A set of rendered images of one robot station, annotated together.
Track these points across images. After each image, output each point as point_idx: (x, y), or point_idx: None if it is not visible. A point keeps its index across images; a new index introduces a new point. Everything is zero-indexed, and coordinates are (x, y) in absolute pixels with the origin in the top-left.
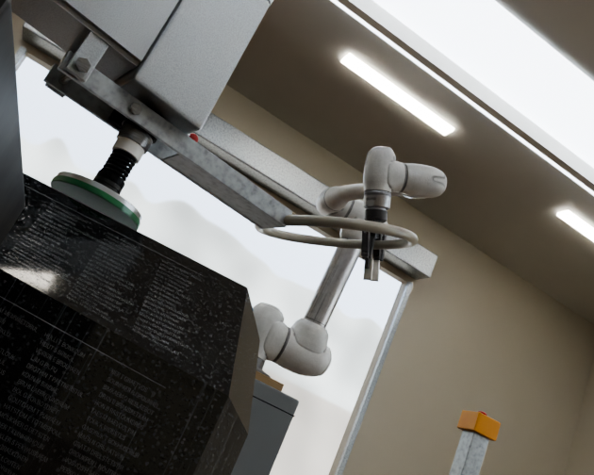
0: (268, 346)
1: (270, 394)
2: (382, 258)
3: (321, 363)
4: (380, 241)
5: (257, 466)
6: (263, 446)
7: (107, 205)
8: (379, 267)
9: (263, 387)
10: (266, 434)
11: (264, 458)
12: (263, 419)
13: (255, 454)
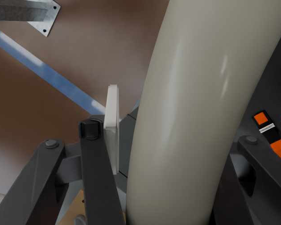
0: None
1: (116, 177)
2: (63, 141)
3: None
4: (226, 159)
5: (127, 133)
6: (123, 142)
7: None
8: (107, 109)
9: (124, 187)
10: (120, 148)
11: (121, 135)
12: (123, 160)
13: (130, 140)
